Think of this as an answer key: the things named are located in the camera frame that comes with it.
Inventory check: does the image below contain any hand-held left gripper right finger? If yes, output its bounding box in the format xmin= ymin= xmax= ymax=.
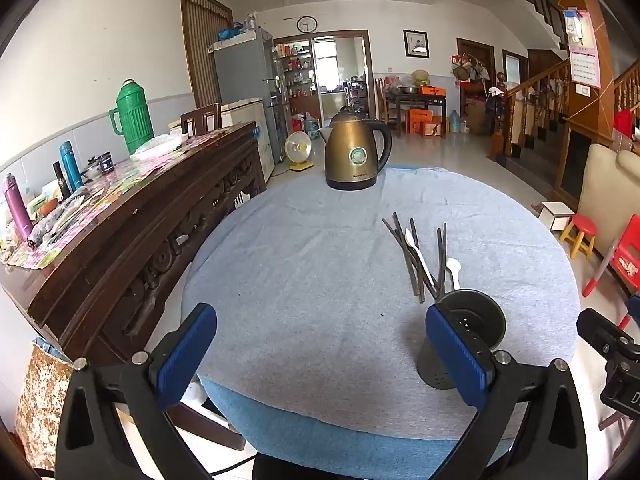
xmin=425 ymin=304 xmax=589 ymax=480

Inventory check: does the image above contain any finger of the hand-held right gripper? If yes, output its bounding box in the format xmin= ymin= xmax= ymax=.
xmin=576 ymin=308 xmax=640 ymax=361

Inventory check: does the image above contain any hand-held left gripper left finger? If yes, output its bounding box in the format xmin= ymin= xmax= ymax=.
xmin=56 ymin=303 xmax=218 ymax=480

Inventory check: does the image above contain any grey utensil holder cup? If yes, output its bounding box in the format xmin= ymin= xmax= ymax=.
xmin=416 ymin=289 xmax=507 ymax=391

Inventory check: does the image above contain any bunch of dark chopsticks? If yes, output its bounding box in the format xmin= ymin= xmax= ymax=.
xmin=382 ymin=212 xmax=448 ymax=305

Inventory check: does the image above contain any red plastic chair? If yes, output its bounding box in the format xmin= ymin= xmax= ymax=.
xmin=581 ymin=215 xmax=640 ymax=316

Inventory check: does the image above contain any short white plastic spoon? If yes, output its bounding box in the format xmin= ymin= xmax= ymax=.
xmin=444 ymin=257 xmax=462 ymax=295

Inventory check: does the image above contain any red round stool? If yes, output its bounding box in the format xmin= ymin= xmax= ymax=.
xmin=559 ymin=214 xmax=599 ymax=261

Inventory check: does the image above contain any carved dark wooden sideboard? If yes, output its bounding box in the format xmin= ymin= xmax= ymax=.
xmin=0 ymin=122 xmax=268 ymax=366

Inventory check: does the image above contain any small white stool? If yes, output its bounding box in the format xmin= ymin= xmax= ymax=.
xmin=537 ymin=201 xmax=576 ymax=233

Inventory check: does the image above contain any long white plastic spoon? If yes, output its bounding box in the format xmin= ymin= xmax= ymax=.
xmin=404 ymin=227 xmax=441 ymax=297

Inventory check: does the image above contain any beige sofa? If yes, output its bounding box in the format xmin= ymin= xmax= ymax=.
xmin=577 ymin=142 xmax=640 ymax=261

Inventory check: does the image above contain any blue denim table cover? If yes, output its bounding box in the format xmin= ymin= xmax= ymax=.
xmin=199 ymin=377 xmax=523 ymax=471

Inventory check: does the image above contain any floral patterned cloth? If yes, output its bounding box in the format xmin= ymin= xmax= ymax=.
xmin=15 ymin=342 xmax=76 ymax=471

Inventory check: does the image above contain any light grey-blue tablecloth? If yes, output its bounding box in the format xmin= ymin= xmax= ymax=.
xmin=181 ymin=166 xmax=582 ymax=441

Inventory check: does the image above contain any floral plastic sideboard cover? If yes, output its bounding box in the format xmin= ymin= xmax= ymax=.
xmin=0 ymin=127 xmax=236 ymax=268

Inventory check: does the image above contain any white plastic bag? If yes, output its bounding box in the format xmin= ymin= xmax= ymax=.
xmin=131 ymin=132 xmax=190 ymax=161

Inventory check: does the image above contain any black bottle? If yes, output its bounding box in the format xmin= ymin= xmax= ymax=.
xmin=52 ymin=161 xmax=72 ymax=201

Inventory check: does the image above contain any teal drinking bottle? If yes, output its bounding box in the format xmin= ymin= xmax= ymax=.
xmin=59 ymin=141 xmax=85 ymax=192

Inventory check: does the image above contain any pink drinking bottle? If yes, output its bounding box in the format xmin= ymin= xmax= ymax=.
xmin=1 ymin=174 xmax=35 ymax=242

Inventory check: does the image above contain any bronze electric kettle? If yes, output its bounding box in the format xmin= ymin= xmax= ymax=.
xmin=324 ymin=106 xmax=393 ymax=192

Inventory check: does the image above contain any round yellow fan heater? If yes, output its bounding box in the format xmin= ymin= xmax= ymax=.
xmin=284 ymin=131 xmax=316 ymax=172

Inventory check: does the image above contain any dark wooden chair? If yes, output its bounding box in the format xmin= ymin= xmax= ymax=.
xmin=180 ymin=103 xmax=223 ymax=137

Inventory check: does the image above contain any green thermos jug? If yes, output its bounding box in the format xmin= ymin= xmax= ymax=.
xmin=109 ymin=80 xmax=155 ymax=156

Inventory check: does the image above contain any large orange box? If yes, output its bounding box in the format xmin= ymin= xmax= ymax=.
xmin=409 ymin=108 xmax=435 ymax=134

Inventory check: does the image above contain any white chest freezer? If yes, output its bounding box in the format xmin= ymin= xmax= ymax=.
xmin=220 ymin=97 xmax=276 ymax=183

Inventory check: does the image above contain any wooden staircase railing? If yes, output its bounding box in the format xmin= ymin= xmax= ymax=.
xmin=487 ymin=60 xmax=571 ymax=161

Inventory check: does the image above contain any dark wooden side table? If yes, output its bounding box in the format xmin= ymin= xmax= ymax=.
xmin=385 ymin=91 xmax=447 ymax=138

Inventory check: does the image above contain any grey refrigerator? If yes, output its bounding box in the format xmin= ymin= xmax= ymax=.
xmin=209 ymin=27 xmax=291 ymax=111

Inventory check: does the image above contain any brown striped door curtain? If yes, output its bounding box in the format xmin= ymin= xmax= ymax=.
xmin=180 ymin=0 xmax=234 ymax=108

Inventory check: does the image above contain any pink wall calendar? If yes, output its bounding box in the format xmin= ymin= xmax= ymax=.
xmin=562 ymin=8 xmax=602 ymax=89

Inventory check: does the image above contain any framed wall picture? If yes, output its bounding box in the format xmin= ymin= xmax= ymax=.
xmin=403 ymin=29 xmax=430 ymax=60

